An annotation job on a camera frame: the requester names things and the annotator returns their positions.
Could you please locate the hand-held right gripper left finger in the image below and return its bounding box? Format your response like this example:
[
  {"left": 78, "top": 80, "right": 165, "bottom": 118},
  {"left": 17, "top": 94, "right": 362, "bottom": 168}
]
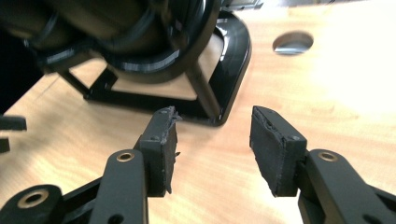
[{"left": 134, "top": 105, "right": 182, "bottom": 198}]

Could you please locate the black shoe rack red top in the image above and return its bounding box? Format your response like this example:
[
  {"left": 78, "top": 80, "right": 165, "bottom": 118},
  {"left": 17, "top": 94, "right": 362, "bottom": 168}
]
[{"left": 0, "top": 0, "right": 252, "bottom": 127}]

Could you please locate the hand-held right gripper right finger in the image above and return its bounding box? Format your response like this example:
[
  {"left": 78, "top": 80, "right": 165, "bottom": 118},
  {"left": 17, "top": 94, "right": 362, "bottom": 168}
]
[{"left": 249, "top": 105, "right": 308, "bottom": 198}]

